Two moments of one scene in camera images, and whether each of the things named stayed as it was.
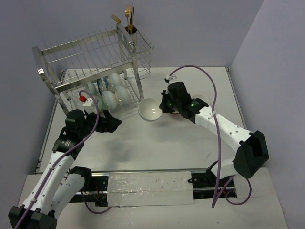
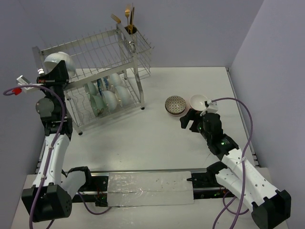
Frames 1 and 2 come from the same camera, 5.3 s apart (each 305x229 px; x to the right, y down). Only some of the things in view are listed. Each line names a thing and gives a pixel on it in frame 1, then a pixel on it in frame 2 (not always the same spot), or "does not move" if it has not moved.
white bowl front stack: [124, 96] does not move
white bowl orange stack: [111, 99] does not move
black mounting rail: [206, 185] does not move
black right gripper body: [169, 105] to [198, 125]
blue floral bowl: [106, 81] does not move
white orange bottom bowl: [204, 98] does not move
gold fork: [127, 12] does not move
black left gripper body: [103, 122] to [53, 80]
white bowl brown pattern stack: [149, 109] to [54, 58]
